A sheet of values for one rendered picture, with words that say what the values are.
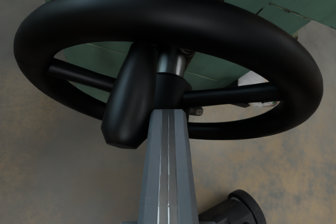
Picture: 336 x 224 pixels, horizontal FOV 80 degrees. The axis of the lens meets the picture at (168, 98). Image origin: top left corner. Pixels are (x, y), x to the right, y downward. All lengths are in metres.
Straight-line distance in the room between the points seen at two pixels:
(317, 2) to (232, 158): 0.98
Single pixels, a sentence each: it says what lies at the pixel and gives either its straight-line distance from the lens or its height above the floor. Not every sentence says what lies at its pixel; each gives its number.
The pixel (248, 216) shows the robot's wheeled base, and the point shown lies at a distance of 1.02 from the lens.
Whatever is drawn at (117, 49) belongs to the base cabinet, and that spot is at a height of 0.60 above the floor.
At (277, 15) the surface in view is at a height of 0.83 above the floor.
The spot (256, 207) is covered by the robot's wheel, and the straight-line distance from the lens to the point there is 1.06.
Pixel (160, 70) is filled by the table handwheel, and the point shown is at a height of 0.82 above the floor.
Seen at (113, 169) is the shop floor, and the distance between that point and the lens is 1.02.
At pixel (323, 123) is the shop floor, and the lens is 1.78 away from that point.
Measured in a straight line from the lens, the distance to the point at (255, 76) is 0.59.
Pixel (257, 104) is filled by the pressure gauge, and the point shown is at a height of 0.64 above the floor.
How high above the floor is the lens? 1.02
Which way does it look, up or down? 65 degrees down
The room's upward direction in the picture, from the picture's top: 43 degrees clockwise
